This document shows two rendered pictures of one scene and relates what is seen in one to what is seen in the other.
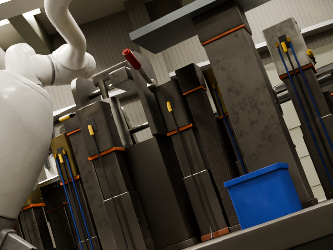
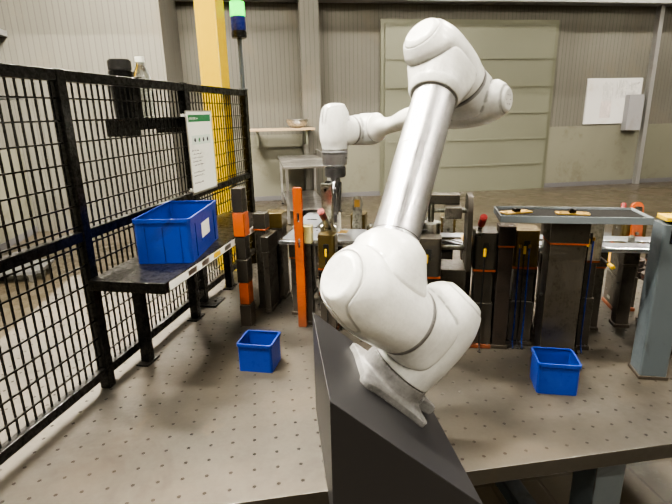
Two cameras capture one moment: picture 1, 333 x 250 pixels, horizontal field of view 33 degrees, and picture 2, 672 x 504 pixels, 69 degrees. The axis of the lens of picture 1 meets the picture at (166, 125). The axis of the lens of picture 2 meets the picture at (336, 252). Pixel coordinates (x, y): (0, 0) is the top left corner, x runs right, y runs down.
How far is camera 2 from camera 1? 95 cm
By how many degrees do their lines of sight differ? 29
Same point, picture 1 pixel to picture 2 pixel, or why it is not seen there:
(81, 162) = not seen: hidden behind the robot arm
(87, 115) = (427, 246)
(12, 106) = (469, 333)
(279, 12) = not seen: outside the picture
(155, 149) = (462, 280)
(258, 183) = (562, 372)
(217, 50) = (558, 253)
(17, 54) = (338, 118)
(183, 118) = (491, 264)
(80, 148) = not seen: hidden behind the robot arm
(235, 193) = (543, 372)
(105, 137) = (436, 267)
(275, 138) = (569, 327)
